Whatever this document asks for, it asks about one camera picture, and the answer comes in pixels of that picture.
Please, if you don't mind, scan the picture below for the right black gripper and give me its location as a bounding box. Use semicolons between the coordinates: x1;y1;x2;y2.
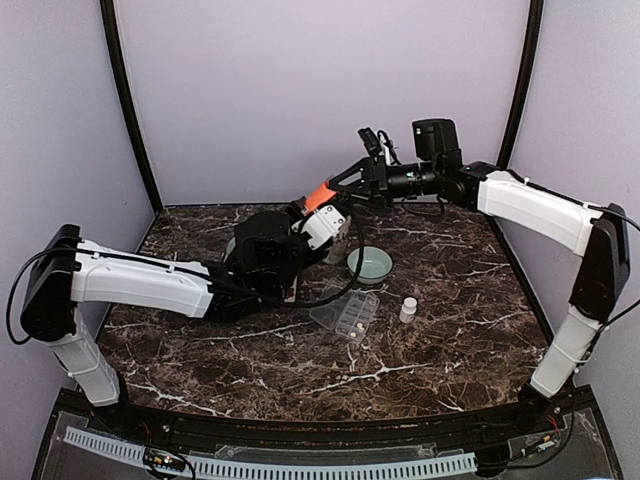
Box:
328;156;439;212

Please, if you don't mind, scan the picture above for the orange bottle grey cap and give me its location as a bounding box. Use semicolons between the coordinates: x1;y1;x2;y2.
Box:
304;181;337;215

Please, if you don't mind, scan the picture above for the clear plastic pill organizer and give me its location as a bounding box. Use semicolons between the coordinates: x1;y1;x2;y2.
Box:
309;291;380;344

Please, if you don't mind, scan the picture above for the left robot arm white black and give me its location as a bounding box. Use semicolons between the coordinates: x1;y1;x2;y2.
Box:
20;211;323;436

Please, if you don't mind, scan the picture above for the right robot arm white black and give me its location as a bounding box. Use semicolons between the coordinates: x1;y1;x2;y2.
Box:
328;118;630;434

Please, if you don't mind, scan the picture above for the cream ceramic mug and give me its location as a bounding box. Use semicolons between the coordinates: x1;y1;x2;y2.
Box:
323;224;350;265

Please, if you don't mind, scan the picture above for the celadon bowl on table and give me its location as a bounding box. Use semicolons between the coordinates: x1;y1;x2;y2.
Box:
357;246;393;285

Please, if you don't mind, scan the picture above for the small white pill bottle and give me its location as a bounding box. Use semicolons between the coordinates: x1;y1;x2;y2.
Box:
398;297;418;323

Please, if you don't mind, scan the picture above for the small circuit board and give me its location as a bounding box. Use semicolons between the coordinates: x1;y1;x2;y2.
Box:
143;449;186;472

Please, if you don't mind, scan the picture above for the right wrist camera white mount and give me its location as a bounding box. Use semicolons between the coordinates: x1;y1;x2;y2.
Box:
358;127;401;166

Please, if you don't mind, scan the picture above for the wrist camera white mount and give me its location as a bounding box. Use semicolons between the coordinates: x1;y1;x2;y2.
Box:
292;205;346;250
358;127;401;166

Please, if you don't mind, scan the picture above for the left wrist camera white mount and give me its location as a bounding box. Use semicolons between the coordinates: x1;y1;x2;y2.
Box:
292;205;346;250

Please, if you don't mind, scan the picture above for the right black frame post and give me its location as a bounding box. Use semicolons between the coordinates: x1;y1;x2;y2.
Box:
496;0;545;169

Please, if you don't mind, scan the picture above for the black frame post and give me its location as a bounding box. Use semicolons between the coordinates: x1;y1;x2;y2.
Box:
99;0;164;216
496;0;545;169

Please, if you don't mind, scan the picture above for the black front table rail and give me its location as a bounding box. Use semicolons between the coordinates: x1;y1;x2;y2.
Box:
120;403;518;449

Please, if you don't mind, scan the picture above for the left black frame post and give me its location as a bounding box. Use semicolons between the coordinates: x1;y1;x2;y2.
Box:
99;0;164;216

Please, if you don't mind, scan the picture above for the white slotted cable duct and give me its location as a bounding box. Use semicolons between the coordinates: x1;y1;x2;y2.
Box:
62;427;478;479

